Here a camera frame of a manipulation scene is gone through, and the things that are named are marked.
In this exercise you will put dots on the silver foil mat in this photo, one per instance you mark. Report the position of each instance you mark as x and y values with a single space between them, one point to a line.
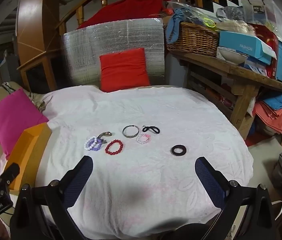
86 45

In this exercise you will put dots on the small red pillow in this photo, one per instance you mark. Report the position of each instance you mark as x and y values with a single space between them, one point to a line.
123 70

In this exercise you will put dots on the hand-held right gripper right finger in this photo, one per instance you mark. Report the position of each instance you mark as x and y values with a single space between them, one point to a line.
210 182

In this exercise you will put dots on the blue cloth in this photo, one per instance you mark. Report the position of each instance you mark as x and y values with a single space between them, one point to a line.
174 22

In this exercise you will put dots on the curved wooden stair panel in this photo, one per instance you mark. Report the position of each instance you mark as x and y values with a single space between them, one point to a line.
36 30

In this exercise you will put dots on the pink pillow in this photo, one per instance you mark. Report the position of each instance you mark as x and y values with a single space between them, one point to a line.
11 120

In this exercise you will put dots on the stack of coral folded cloths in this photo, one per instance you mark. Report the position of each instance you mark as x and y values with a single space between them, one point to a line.
270 117

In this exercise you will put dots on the large red cushion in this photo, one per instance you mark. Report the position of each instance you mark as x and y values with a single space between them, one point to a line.
131 7

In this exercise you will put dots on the red gift box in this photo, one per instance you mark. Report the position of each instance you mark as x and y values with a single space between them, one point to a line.
265 37

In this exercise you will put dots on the white bowl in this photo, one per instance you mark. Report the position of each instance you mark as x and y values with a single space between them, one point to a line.
230 55

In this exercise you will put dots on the wicker basket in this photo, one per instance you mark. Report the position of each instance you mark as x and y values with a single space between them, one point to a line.
193 40

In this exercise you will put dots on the silver bangle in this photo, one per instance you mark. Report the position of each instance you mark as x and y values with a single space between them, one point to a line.
131 136

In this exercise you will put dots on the orange box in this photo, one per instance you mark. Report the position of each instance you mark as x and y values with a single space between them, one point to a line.
28 142

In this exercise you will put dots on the beige tassel fringe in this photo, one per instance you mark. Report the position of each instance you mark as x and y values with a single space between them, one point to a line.
41 105

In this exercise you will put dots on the blue shoebox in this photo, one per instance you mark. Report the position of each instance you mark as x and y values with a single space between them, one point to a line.
240 45

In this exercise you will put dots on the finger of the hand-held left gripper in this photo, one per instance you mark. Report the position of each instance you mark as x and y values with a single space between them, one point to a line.
8 175

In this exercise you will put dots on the wooden table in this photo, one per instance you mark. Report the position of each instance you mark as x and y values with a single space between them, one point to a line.
243 75

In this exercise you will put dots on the white embossed blanket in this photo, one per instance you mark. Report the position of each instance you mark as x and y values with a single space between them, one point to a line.
143 105

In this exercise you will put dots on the clear plastic container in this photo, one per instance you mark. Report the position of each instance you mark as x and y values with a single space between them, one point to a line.
273 15

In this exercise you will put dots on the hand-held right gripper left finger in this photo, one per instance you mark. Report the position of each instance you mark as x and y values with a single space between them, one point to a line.
81 177

